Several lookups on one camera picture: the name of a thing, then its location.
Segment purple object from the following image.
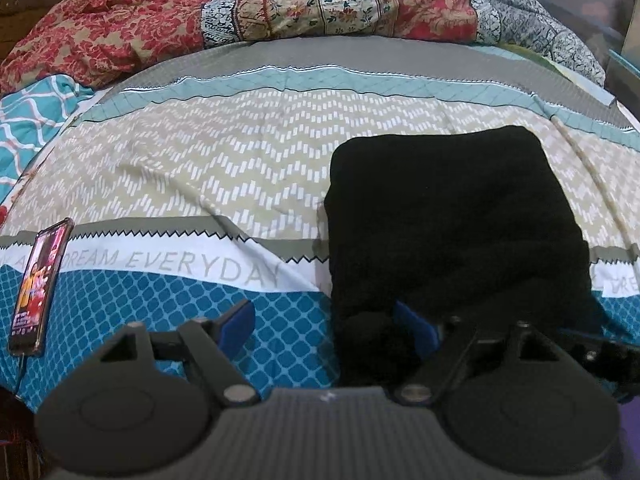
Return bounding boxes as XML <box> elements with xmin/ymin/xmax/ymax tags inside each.
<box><xmin>617</xmin><ymin>399</ymin><xmax>640</xmax><ymax>467</ymax></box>

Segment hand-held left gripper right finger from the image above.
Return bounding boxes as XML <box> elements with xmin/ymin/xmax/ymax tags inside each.
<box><xmin>391</xmin><ymin>301</ymin><xmax>562</xmax><ymax>407</ymax></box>

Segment teal white lattice pillow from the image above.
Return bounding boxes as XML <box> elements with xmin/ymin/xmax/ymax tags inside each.
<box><xmin>0</xmin><ymin>74</ymin><xmax>99</xmax><ymax>204</ymax></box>

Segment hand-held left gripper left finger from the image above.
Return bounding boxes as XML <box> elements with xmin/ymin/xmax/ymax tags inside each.
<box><xmin>96</xmin><ymin>299</ymin><xmax>261</xmax><ymax>407</ymax></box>

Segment smartphone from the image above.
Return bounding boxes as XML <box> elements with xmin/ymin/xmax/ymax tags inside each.
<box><xmin>7</xmin><ymin>217</ymin><xmax>75</xmax><ymax>359</ymax></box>

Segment floral patchwork quilt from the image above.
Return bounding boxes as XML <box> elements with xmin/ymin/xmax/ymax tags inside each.
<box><xmin>0</xmin><ymin>0</ymin><xmax>608</xmax><ymax>97</ymax></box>

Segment dark brown object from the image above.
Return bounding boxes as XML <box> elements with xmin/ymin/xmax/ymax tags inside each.
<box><xmin>0</xmin><ymin>0</ymin><xmax>69</xmax><ymax>19</ymax></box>

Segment clear plastic storage box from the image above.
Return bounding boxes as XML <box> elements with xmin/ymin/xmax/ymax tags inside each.
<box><xmin>520</xmin><ymin>0</ymin><xmax>640</xmax><ymax>111</ymax></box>

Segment black pants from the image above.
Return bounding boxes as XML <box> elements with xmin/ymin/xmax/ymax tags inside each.
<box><xmin>317</xmin><ymin>125</ymin><xmax>608</xmax><ymax>392</ymax></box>

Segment patterned bedsheet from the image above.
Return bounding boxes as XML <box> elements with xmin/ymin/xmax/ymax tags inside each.
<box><xmin>0</xmin><ymin>40</ymin><xmax>640</xmax><ymax>413</ymax></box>

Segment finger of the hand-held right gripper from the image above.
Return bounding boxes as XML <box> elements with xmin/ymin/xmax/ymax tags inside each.
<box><xmin>555</xmin><ymin>327</ymin><xmax>626</xmax><ymax>367</ymax></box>

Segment phone charging cable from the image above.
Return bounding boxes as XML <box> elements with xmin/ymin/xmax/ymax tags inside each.
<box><xmin>13</xmin><ymin>354</ymin><xmax>29</xmax><ymax>402</ymax></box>

